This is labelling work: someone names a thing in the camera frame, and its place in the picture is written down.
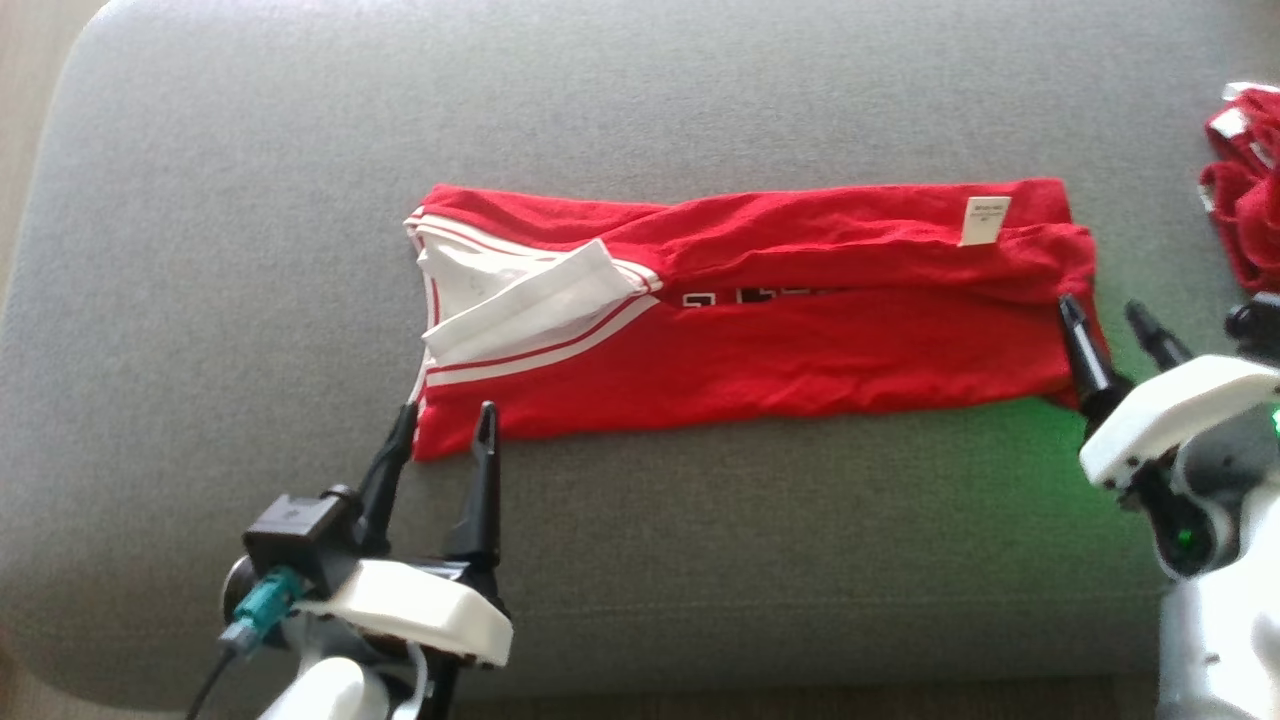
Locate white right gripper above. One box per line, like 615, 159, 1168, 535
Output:
1058, 293, 1280, 581

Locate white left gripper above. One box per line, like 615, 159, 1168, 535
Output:
295, 402, 514, 720

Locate red basketball shorts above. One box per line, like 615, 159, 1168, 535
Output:
1198, 82, 1280, 293

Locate red and white jersey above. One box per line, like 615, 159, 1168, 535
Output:
405, 178, 1111, 461

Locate grey fabric sofa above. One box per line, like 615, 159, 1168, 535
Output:
0, 0, 1280, 713

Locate teal left cable connector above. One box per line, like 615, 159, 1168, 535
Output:
220, 567, 306, 656

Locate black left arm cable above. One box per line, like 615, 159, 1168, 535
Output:
185, 645, 241, 720

